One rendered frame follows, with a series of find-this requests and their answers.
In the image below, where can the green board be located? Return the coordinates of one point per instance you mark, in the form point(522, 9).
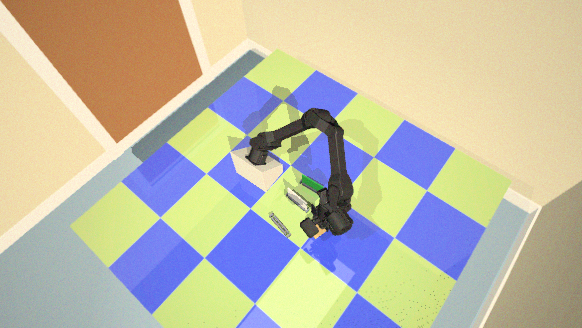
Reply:
point(311, 183)

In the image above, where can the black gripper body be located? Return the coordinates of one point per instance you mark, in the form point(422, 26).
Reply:
point(309, 227)

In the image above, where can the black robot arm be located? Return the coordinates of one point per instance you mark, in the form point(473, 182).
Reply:
point(340, 185)

